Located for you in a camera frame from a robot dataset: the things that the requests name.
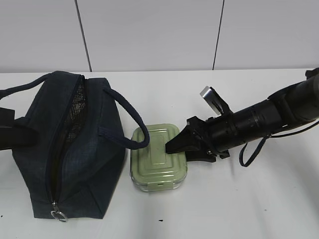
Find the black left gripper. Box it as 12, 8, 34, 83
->
0, 108, 39, 150

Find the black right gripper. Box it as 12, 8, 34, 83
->
165, 116, 230, 163

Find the green lid food container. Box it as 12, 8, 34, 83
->
130, 123, 187, 192

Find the dark blue zip bag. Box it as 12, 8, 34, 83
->
0, 71, 150, 222

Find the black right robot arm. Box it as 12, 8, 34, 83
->
165, 68, 319, 167

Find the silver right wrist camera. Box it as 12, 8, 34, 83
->
200, 86, 231, 116

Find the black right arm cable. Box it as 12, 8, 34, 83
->
238, 119, 319, 167

